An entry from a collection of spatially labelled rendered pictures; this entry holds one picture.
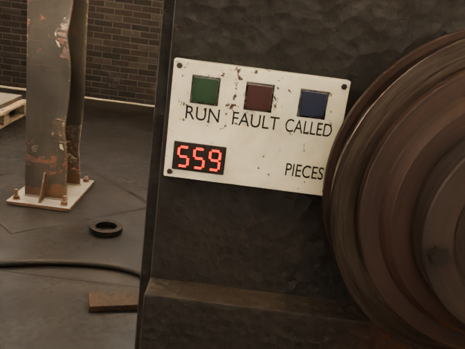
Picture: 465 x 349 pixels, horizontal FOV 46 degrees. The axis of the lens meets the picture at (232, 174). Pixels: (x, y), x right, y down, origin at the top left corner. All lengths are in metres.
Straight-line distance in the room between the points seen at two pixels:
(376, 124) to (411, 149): 0.05
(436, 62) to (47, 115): 2.97
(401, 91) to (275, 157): 0.23
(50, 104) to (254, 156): 2.71
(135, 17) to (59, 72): 3.58
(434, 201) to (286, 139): 0.26
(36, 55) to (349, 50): 2.77
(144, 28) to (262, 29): 6.09
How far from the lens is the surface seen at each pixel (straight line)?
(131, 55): 6.94
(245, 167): 0.83
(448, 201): 0.66
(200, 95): 0.81
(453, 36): 0.78
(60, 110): 3.44
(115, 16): 6.96
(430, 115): 0.70
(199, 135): 0.82
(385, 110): 0.70
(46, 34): 3.41
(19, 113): 5.94
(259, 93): 0.80
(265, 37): 0.82
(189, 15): 0.82
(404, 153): 0.69
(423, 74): 0.70
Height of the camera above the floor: 1.32
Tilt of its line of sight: 17 degrees down
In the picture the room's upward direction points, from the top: 7 degrees clockwise
